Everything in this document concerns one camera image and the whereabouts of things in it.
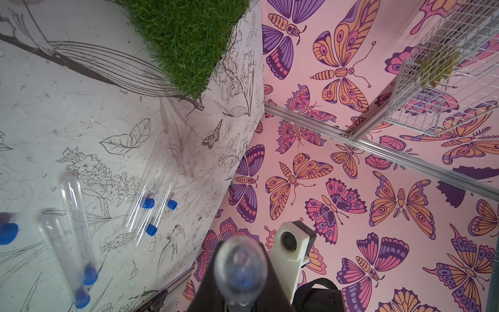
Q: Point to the test tube blue stopper left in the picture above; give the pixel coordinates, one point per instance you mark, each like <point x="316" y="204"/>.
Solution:
<point x="9" y="229"/>

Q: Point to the test tube blue stopper two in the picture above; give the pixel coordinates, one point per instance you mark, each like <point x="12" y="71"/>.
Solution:
<point x="73" y="199"/>

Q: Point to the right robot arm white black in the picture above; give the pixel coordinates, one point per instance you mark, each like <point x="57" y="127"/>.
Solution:
<point x="319" y="295"/>

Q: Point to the test tube blue stopper front-middle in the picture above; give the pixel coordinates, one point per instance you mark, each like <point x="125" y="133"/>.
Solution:
<point x="58" y="244"/>

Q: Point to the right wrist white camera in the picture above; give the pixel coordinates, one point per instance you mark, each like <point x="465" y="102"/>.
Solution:
<point x="290" y="252"/>

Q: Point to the clear test tube one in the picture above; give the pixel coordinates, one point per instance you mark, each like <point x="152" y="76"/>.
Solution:
<point x="150" y="182"/>
<point x="166" y="190"/>

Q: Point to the green artificial grass mat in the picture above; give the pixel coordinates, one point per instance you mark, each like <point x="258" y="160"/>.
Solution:
<point x="186" y="38"/>

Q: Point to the test tube blue stopper three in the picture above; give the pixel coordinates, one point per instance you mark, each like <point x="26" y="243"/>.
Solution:
<point x="240" y="273"/>

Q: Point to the white wire basket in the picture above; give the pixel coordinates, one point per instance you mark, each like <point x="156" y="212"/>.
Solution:
<point x="451" y="77"/>

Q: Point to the green object in basket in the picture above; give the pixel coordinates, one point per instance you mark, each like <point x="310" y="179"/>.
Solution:
<point x="437" y="66"/>

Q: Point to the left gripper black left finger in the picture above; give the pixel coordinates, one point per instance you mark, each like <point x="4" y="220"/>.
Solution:
<point x="208" y="298"/>

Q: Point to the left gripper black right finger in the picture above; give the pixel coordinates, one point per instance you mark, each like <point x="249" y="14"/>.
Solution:
<point x="272" y="298"/>

